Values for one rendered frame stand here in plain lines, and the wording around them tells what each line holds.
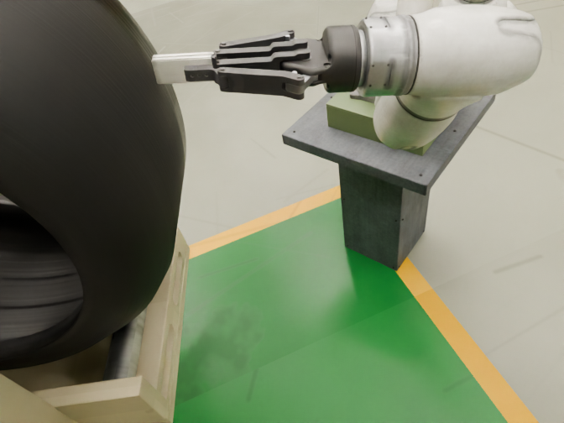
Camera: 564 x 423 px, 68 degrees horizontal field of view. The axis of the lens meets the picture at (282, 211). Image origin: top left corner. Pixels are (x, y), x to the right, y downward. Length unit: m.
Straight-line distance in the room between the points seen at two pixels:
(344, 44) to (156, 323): 0.53
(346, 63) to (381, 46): 0.04
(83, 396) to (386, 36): 0.58
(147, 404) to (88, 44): 0.45
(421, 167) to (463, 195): 0.88
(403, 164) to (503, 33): 0.74
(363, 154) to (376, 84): 0.78
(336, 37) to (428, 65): 0.11
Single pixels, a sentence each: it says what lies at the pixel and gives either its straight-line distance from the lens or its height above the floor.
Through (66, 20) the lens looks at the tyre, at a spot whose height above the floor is 1.34.
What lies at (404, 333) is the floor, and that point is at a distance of 1.65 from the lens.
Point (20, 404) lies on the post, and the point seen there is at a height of 1.01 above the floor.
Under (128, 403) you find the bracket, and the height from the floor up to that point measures 0.93.
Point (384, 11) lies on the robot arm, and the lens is 1.22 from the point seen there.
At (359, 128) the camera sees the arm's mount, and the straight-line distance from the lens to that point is 1.33.
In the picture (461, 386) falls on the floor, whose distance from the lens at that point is 1.60.
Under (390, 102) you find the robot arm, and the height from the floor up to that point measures 1.12.
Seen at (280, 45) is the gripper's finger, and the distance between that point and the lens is 0.53.
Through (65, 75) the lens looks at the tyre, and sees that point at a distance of 0.42.
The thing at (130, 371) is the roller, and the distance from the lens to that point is 0.69.
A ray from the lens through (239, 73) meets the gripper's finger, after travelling 0.48.
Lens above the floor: 1.47
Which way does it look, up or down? 46 degrees down
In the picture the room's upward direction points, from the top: 13 degrees counter-clockwise
